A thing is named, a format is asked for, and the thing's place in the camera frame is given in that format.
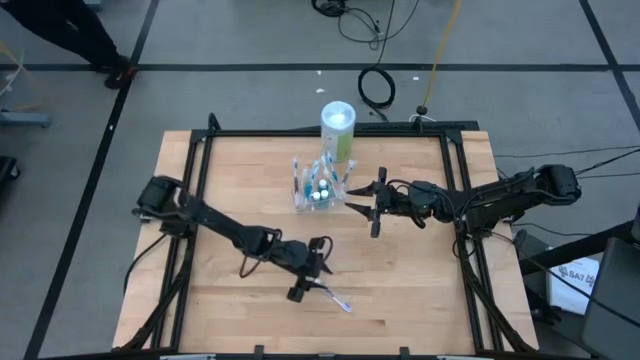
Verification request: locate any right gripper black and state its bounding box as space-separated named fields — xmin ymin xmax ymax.
xmin=344 ymin=166 xmax=418 ymax=239

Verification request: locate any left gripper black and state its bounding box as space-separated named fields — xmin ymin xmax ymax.
xmin=286 ymin=236 xmax=335 ymax=303

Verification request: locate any dark purple toothbrush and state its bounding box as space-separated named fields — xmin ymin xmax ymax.
xmin=310 ymin=280 xmax=354 ymax=314

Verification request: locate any clear acrylic organizer box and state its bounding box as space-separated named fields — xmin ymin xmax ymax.
xmin=292 ymin=169 xmax=347 ymax=214

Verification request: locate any white green wipes canister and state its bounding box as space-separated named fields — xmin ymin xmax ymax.
xmin=319 ymin=100 xmax=358 ymax=164

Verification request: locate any black floor stand bar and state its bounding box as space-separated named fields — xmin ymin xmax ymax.
xmin=519 ymin=219 xmax=640 ymax=276

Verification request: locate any white printed paper sheet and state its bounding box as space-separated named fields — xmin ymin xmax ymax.
xmin=547 ymin=257 xmax=601 ymax=316

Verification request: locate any black caster foot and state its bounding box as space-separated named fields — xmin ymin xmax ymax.
xmin=0 ymin=155 xmax=21 ymax=181

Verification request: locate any grey metal floor base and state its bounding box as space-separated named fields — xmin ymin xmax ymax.
xmin=0 ymin=110 xmax=52 ymax=129

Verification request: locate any person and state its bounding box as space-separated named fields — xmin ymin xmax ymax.
xmin=0 ymin=0 xmax=139 ymax=91

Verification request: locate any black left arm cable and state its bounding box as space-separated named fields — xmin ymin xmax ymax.
xmin=237 ymin=242 xmax=274 ymax=279

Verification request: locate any black coiled floor cable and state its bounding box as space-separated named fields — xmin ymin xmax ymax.
xmin=356 ymin=0 xmax=399 ymax=124

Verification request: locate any black metal table frame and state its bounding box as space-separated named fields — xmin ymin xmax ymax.
xmin=117 ymin=112 xmax=539 ymax=354

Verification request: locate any yellow hanging cable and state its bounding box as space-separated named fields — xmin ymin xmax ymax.
xmin=422 ymin=0 xmax=464 ymax=109

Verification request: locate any black floor cable bundle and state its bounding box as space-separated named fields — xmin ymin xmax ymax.
xmin=310 ymin=0 xmax=421 ymax=51

